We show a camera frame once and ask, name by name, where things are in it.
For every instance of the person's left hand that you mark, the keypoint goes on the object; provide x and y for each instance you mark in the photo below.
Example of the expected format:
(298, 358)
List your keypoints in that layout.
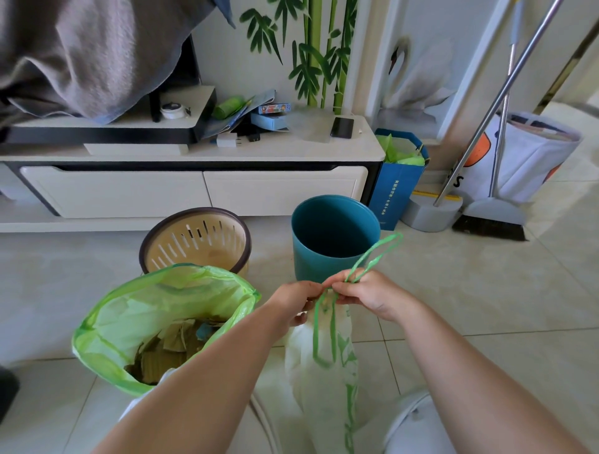
(290, 304)

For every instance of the person's right hand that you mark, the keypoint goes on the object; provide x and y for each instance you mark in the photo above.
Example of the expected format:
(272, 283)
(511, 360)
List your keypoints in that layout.
(374, 294)

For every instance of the teal plastic waste bin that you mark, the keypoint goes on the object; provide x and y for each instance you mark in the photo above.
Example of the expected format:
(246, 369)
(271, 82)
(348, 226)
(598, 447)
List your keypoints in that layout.
(327, 224)

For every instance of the white trash bag green print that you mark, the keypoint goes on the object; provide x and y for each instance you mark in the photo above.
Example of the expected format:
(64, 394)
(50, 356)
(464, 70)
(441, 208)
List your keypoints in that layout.
(323, 393)

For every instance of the beige slotted waste basket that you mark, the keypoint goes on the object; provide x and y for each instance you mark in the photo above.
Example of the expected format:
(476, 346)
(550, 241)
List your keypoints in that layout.
(196, 238)

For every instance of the person's left forearm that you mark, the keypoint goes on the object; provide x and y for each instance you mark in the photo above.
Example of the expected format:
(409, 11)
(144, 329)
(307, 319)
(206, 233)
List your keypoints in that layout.
(210, 393)

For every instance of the person's right forearm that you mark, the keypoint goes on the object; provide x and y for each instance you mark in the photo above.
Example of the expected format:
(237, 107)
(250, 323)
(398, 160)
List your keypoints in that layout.
(468, 383)

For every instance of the blue paper bag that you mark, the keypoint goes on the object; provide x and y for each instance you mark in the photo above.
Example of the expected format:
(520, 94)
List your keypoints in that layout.
(395, 196)

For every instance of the green bag roll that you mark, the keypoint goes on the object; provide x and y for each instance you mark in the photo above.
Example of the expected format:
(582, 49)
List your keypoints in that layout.
(227, 107)

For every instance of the white cabinet drawer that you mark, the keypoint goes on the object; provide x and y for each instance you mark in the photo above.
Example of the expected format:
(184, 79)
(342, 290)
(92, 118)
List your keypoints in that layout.
(285, 192)
(117, 194)

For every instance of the brown cardboard scraps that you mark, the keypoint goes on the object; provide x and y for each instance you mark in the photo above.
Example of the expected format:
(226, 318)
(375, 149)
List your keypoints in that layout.
(159, 360)

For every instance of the green tissue paper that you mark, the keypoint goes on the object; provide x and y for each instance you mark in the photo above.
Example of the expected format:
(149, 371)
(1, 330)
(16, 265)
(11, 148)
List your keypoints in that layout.
(390, 152)

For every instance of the white TV cabinet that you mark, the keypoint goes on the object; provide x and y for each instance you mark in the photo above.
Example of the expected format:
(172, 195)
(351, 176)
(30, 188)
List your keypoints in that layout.
(281, 152)

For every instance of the black phone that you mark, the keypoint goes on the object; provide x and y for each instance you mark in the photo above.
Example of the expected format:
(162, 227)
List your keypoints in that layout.
(342, 127)

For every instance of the black plug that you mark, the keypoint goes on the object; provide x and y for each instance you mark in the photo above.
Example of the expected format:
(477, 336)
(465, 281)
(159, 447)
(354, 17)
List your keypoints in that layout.
(253, 138)

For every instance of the white charger adapter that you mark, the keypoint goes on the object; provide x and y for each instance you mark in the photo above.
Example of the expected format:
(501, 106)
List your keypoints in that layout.
(227, 140)

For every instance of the translucent plastic sheet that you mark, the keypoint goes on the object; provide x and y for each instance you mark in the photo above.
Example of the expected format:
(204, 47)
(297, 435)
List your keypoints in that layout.
(313, 126)

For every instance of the light blue box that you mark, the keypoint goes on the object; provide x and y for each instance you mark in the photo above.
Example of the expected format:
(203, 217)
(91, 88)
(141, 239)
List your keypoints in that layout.
(269, 122)

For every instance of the blue booklet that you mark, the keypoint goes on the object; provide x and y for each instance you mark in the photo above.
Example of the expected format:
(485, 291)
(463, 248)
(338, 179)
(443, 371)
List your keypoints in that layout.
(241, 119)

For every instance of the colourful small box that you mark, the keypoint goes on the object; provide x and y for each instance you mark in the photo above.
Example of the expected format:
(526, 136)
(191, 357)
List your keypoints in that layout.
(273, 109)

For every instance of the white cartoon laundry basket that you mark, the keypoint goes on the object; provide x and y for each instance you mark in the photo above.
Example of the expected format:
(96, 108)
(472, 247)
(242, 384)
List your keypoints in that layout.
(526, 159)

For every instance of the white swan print door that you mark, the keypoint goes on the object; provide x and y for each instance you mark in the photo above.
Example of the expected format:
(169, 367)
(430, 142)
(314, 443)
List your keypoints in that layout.
(435, 84)

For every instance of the white black-edged riser shelf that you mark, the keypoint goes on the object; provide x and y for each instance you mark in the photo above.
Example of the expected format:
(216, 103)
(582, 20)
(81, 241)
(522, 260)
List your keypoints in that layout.
(135, 119)

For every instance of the dark grey fabric stool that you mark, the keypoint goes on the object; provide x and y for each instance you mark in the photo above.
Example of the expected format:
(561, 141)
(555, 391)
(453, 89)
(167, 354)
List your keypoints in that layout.
(7, 393)

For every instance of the grey blanket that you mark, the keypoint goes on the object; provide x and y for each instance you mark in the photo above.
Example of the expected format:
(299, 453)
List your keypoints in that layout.
(93, 56)

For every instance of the green bamboo wall decal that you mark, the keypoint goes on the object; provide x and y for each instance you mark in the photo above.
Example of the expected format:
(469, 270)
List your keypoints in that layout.
(314, 47)

